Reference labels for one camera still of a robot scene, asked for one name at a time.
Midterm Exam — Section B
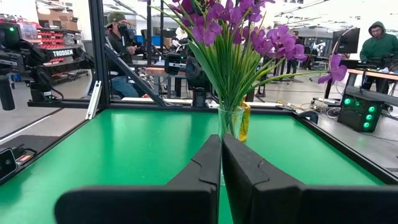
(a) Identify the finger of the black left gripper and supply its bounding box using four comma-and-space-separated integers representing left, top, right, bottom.
164, 53, 187, 76

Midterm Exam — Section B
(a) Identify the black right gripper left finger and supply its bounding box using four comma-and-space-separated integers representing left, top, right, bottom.
54, 134, 222, 224

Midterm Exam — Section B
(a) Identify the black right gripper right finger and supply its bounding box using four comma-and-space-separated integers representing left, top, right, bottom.
221, 134, 398, 224

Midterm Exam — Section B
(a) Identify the clear glass vase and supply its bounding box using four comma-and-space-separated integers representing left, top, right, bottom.
217, 105, 246, 147

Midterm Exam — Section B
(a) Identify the yellow glass vase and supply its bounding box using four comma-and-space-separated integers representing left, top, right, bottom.
238, 100, 252, 143

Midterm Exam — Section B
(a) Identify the person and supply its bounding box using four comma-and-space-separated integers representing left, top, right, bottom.
285, 29, 302, 76
104, 11, 150, 99
359, 21, 398, 91

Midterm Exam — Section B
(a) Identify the green table mat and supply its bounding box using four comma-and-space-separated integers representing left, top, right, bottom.
0, 108, 386, 224

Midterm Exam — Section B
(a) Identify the computer tower with green lights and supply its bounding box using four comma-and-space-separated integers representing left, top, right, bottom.
336, 92, 385, 133

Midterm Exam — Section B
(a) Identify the black monitor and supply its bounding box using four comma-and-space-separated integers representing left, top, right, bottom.
330, 27, 361, 55

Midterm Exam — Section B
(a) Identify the wooden top workbench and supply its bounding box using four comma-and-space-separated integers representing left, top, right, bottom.
341, 67, 398, 107

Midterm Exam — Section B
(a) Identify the black diagonal frame strut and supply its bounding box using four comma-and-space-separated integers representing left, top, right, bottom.
104, 43, 167, 108

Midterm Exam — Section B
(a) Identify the black vertical frame post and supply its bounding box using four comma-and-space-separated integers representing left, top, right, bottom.
88, 0, 110, 110

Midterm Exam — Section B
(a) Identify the black table frame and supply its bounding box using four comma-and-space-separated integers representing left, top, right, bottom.
0, 104, 398, 186

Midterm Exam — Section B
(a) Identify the silver frame bracket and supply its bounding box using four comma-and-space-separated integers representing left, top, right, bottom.
85, 80, 103, 121

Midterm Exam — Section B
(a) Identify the black frame handle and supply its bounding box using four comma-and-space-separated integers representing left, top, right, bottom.
298, 110, 320, 125

